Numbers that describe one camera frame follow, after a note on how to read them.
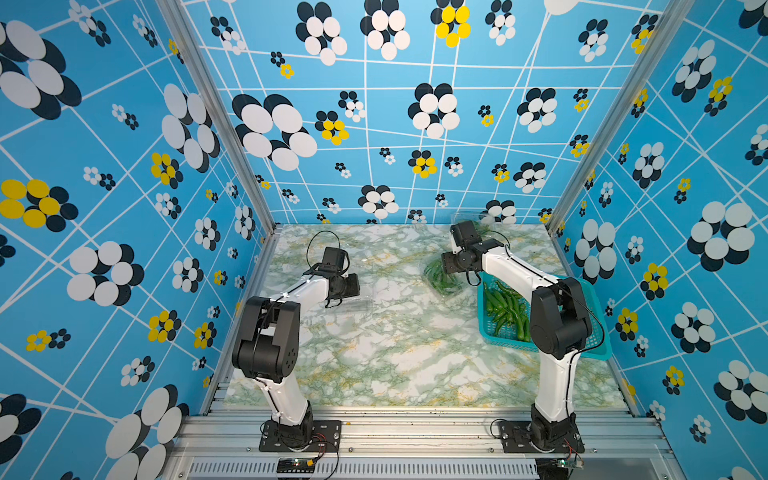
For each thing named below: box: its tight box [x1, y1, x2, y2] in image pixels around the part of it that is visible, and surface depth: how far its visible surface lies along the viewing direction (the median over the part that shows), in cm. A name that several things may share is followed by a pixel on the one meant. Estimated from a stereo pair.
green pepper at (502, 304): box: [484, 281, 523, 332], surface depth 94 cm
